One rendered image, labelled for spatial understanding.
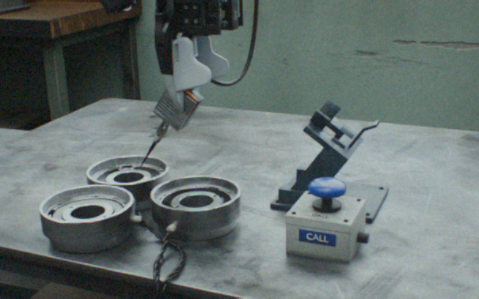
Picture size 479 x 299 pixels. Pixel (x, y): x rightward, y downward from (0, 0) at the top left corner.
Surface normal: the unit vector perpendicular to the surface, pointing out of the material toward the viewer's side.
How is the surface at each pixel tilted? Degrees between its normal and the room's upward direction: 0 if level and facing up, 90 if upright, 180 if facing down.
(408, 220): 0
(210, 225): 90
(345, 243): 90
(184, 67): 86
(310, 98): 90
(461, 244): 0
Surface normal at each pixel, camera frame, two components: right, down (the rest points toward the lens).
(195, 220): 0.07, 0.33
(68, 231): -0.18, 0.33
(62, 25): 0.91, 0.11
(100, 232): 0.47, 0.29
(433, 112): -0.40, 0.32
